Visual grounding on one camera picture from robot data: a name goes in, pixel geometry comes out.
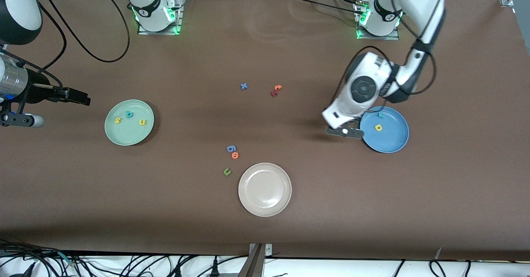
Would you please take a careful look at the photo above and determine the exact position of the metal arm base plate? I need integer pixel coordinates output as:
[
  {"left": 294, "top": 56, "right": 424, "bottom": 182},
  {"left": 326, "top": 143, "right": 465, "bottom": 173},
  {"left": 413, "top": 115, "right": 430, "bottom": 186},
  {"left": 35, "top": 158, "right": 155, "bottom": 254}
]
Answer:
[
  {"left": 356, "top": 2, "right": 400, "bottom": 41},
  {"left": 137, "top": 0, "right": 183, "bottom": 36}
]

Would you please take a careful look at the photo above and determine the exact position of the thick black cable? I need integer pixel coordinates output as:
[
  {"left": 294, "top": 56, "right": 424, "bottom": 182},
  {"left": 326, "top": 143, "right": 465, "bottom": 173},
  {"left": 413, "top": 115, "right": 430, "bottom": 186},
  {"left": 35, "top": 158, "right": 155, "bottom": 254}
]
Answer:
[{"left": 0, "top": 238, "right": 63, "bottom": 262}]

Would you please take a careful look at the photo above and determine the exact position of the small metal bracket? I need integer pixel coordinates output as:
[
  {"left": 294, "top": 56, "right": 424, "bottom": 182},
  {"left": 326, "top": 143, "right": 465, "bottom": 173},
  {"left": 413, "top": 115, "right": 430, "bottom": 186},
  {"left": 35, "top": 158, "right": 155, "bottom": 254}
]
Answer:
[{"left": 249, "top": 243, "right": 273, "bottom": 258}]

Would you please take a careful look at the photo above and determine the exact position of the aluminium profile post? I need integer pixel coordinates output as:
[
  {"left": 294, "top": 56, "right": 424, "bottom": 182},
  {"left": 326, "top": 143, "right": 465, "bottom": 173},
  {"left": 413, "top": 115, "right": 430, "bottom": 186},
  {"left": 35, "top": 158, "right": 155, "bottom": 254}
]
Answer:
[{"left": 238, "top": 244, "right": 265, "bottom": 277}]

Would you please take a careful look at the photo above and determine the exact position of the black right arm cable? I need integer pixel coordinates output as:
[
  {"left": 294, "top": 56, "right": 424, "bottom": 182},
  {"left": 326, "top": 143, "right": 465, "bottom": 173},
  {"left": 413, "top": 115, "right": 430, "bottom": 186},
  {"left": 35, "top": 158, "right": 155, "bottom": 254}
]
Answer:
[{"left": 0, "top": 0, "right": 130, "bottom": 89}]

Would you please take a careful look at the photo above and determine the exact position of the thin black table cable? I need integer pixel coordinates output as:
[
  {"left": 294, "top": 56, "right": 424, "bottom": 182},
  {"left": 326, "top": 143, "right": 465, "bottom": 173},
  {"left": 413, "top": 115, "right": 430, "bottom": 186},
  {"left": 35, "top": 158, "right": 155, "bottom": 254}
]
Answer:
[{"left": 290, "top": 0, "right": 365, "bottom": 17}]

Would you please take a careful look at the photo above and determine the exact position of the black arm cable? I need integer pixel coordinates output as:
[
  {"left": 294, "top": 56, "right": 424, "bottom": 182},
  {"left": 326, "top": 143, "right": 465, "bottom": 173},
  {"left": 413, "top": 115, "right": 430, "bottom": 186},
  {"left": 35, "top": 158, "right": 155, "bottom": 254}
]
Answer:
[
  {"left": 0, "top": 0, "right": 130, "bottom": 89},
  {"left": 356, "top": 0, "right": 437, "bottom": 104}
]

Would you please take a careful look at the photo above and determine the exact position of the beige plate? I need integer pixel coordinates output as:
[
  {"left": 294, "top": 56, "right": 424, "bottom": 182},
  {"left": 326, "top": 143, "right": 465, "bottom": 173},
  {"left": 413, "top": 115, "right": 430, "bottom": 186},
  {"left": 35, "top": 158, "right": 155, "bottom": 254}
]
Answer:
[{"left": 238, "top": 163, "right": 292, "bottom": 217}]

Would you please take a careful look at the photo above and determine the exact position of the green plate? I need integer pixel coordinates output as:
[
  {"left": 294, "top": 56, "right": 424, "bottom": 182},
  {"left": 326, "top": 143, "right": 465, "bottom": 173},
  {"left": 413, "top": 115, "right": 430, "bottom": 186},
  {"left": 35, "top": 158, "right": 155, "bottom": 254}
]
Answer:
[{"left": 104, "top": 99, "right": 155, "bottom": 147}]

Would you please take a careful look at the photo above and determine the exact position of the looped black cable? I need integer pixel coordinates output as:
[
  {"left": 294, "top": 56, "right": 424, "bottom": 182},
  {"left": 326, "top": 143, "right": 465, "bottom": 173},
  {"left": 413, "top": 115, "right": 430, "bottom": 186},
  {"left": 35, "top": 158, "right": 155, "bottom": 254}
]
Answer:
[{"left": 429, "top": 260, "right": 448, "bottom": 277}]

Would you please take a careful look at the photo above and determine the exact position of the teal cable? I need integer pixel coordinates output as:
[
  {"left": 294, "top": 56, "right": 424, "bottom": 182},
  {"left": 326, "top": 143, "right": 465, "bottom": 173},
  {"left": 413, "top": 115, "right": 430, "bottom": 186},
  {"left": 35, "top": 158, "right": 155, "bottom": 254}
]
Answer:
[{"left": 57, "top": 251, "right": 77, "bottom": 267}]

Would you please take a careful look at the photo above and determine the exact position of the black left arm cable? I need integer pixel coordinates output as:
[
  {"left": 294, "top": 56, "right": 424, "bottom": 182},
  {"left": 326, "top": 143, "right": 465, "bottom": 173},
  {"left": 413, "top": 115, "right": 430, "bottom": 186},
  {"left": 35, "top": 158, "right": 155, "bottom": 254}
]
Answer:
[{"left": 356, "top": 0, "right": 437, "bottom": 104}]

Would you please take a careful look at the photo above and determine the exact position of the blue plate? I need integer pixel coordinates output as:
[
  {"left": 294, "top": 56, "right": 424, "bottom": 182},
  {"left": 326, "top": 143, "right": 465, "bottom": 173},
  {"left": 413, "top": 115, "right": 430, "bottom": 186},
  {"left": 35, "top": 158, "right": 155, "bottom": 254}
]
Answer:
[{"left": 359, "top": 106, "right": 410, "bottom": 154}]

